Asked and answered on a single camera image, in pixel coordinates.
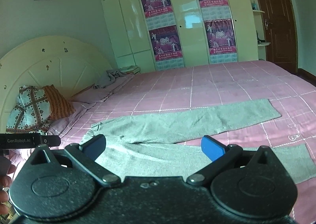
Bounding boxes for grey crumpled cloth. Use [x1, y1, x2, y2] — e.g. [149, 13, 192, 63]
[93, 69, 126, 89]

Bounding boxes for lower right purple poster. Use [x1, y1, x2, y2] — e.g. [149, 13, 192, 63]
[204, 19, 238, 64]

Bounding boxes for orange striped pillow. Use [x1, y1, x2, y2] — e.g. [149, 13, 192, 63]
[42, 85, 75, 121]

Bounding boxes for person's left hand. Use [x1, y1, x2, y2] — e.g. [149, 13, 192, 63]
[0, 164, 16, 215]

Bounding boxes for lower left purple poster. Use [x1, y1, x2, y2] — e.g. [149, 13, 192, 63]
[149, 25, 184, 71]

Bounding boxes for cream wardrobe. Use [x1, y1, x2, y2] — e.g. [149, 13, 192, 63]
[101, 0, 259, 73]

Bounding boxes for dark brown wooden door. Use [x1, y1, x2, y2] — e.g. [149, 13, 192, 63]
[259, 0, 298, 73]

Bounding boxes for cream wooden headboard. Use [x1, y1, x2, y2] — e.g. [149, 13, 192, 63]
[0, 36, 112, 133]

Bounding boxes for cream corner shelves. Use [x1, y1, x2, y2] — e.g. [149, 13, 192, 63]
[250, 0, 270, 47]

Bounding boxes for pink checked bed sheet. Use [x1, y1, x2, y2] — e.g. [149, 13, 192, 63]
[48, 61, 315, 223]

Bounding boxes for patterned white pillow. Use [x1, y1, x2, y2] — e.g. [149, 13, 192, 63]
[6, 86, 51, 135]

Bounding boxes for upper left purple poster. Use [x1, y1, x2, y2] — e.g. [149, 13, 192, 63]
[141, 0, 176, 31]

